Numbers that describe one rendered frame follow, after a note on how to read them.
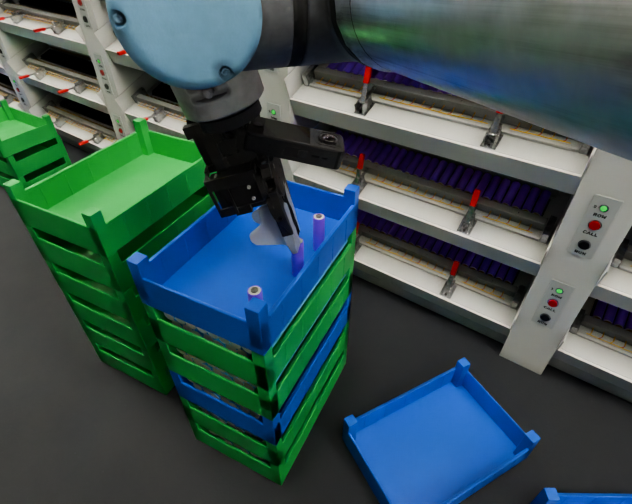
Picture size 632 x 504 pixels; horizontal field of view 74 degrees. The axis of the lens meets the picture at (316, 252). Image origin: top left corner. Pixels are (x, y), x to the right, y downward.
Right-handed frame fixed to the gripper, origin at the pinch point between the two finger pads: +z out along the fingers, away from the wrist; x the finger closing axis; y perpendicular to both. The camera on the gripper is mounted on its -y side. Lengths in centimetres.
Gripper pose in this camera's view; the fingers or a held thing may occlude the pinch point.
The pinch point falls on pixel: (297, 239)
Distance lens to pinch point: 58.1
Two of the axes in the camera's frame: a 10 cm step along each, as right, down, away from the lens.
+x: 0.6, 6.5, -7.6
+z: 2.6, 7.2, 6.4
